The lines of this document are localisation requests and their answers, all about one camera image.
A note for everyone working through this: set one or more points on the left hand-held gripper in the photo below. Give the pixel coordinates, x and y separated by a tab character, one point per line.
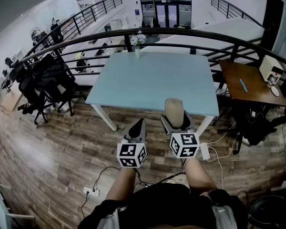
131	153

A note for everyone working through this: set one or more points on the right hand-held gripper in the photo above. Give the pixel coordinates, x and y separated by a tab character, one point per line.
184	145

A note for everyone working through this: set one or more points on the beige item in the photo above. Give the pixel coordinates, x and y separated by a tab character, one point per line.
174	113

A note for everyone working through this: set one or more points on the person's right forearm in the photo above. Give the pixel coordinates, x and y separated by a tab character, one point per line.
197	175

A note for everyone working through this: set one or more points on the person's left forearm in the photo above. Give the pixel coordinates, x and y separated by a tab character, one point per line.
121	185

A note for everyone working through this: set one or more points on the white power adapter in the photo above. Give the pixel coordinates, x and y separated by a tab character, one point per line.
204	150

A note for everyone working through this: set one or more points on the light blue table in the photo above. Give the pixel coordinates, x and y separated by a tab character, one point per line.
152	80

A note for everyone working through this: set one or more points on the white floor power strip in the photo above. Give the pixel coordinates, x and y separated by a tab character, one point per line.
91	191

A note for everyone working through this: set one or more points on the person's black shirt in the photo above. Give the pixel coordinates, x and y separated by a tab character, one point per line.
162	206

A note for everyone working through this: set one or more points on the blue pen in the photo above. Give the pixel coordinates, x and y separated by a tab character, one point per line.
243	85

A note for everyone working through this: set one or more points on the brown wooden side desk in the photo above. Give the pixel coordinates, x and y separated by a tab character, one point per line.
248	89

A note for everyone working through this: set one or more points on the black swivel chair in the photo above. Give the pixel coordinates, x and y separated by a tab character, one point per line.
257	125

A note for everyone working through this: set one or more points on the vase with white flowers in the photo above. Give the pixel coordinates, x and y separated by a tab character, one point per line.
138	40

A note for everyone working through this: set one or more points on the black metal railing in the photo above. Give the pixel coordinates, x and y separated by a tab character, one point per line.
157	31

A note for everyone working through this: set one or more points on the small white plate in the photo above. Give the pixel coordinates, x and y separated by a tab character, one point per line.
275	90

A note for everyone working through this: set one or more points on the black office chair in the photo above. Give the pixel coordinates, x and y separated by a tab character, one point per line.
56	80
31	89

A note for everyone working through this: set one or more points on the cream box appliance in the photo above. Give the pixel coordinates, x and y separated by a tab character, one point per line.
269	67

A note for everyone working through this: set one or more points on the glass entrance door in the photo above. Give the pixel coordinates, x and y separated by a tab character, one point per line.
165	14

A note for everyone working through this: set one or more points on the black round stool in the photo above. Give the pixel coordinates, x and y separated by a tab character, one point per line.
268	210

